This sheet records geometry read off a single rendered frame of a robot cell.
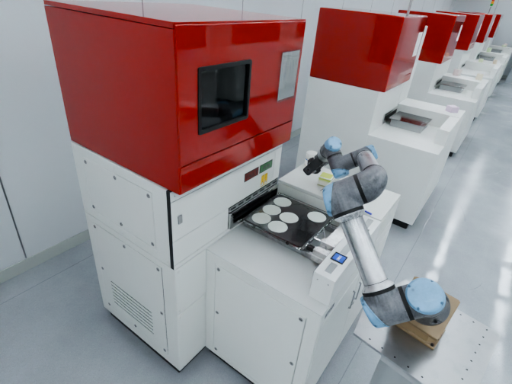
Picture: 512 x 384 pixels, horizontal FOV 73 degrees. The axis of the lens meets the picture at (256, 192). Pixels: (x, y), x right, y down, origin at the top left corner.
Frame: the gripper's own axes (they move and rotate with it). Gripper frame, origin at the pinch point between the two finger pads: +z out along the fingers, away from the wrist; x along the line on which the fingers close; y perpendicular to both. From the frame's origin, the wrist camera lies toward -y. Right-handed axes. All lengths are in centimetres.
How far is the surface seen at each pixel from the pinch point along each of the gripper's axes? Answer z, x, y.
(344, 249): -30, -41, -25
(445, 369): -53, -92, -32
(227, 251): -9, -11, -65
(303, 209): 1.3, -15.4, -16.4
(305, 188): 4.4, -6.3, -6.1
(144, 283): 12, 2, -105
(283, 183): 10.8, 4.2, -12.3
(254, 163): -14.4, 17.5, -28.5
